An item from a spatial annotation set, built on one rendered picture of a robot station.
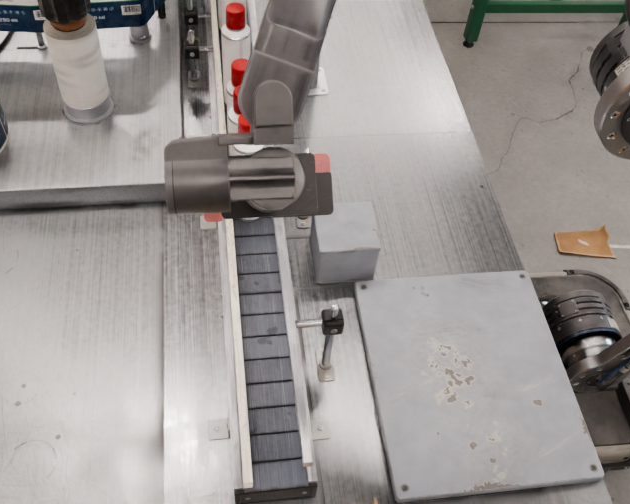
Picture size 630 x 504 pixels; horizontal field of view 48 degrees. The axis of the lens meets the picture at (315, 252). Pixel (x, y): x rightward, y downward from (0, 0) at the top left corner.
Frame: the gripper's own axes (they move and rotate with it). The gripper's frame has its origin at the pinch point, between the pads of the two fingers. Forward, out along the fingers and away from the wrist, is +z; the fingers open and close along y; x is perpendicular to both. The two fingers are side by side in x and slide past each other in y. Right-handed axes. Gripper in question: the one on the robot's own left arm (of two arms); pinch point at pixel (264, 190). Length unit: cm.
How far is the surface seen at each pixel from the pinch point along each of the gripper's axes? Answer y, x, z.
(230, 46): 2, -28, 42
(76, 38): 27, -29, 37
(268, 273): -1.2, 11.5, 28.6
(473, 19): -98, -75, 197
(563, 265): -102, 22, 136
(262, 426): 1.7, 31.3, 12.3
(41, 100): 38, -22, 55
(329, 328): -8.3, 18.6, 12.3
